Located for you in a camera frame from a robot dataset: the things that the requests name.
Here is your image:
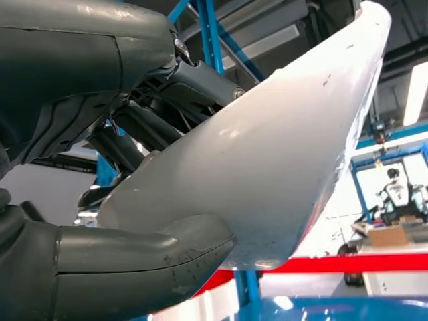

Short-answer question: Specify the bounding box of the blue metal frame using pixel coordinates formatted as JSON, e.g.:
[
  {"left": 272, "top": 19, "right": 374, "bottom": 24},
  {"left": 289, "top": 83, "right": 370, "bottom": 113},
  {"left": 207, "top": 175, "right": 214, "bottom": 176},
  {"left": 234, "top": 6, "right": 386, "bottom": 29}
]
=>
[{"left": 349, "top": 122, "right": 428, "bottom": 224}]

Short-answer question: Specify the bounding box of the blue metal shelf rack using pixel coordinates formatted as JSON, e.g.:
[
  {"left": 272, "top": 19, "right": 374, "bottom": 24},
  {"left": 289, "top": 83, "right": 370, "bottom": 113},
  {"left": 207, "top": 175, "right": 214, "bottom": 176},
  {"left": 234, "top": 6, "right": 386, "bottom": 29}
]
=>
[{"left": 95, "top": 0, "right": 428, "bottom": 321}]

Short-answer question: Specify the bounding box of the brown cardboard box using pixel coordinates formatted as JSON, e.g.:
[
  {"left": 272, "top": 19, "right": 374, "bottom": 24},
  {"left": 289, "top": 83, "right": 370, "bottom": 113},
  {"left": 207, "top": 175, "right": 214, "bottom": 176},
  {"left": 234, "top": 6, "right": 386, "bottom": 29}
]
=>
[{"left": 368, "top": 225, "right": 409, "bottom": 248}]

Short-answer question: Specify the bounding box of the red barrier belt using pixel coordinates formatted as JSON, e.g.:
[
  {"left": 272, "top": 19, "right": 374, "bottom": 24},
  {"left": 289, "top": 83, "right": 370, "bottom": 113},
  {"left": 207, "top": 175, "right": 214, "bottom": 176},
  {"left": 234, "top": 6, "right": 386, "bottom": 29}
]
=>
[{"left": 192, "top": 253, "right": 428, "bottom": 297}]

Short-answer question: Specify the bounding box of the background robot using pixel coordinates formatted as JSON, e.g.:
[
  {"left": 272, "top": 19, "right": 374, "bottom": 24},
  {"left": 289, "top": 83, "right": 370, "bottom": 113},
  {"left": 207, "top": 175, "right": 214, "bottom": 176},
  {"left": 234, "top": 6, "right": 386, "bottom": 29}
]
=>
[{"left": 376, "top": 167, "right": 428, "bottom": 225}]

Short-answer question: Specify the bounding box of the ceiling light panel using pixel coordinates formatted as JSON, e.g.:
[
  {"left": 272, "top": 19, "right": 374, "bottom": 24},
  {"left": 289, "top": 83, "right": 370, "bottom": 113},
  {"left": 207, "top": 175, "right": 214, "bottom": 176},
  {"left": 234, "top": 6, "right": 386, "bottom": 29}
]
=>
[{"left": 402, "top": 61, "right": 428, "bottom": 128}]

